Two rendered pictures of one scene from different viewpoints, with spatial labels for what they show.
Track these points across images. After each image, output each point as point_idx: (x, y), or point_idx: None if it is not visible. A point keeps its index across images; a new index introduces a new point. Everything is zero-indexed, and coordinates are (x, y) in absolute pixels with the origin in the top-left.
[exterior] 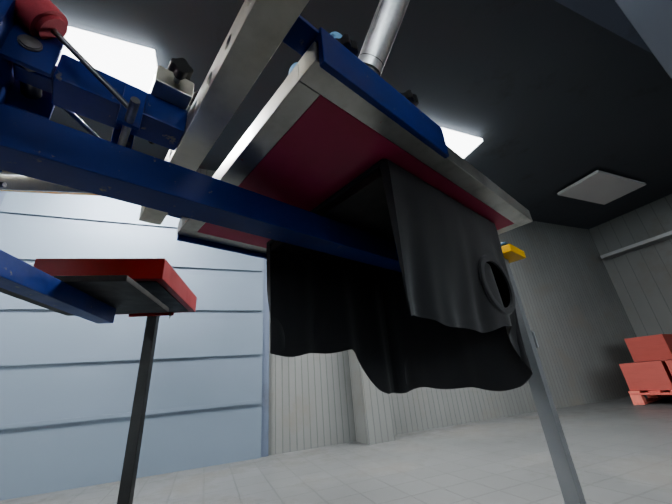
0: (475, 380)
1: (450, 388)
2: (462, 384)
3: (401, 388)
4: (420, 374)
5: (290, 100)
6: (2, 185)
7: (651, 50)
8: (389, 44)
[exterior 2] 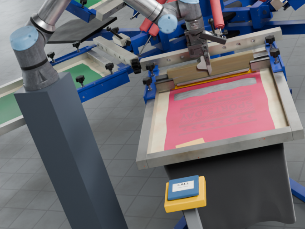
0: (224, 228)
1: (244, 227)
2: (235, 228)
3: (290, 220)
4: (263, 214)
5: None
6: (283, 10)
7: (90, 127)
8: (136, 10)
